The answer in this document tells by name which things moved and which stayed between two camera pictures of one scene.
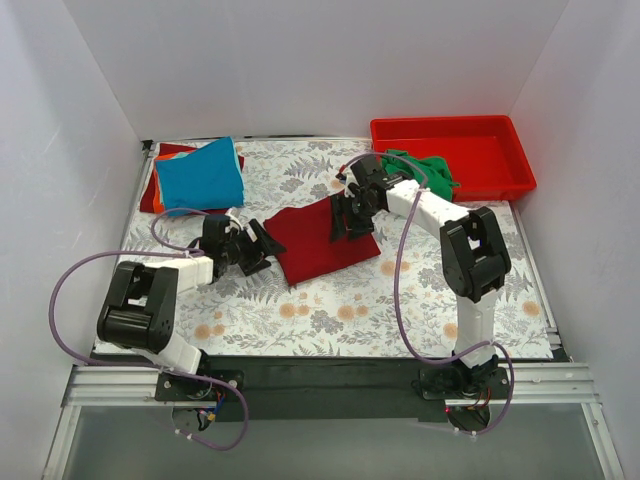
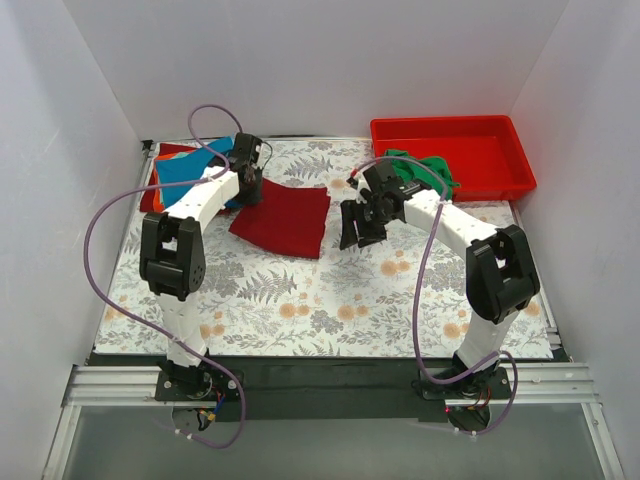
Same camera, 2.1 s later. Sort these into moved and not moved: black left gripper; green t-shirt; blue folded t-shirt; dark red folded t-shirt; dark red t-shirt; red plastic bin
Moved: dark red t-shirt; black left gripper
Not moved: dark red folded t-shirt; blue folded t-shirt; red plastic bin; green t-shirt
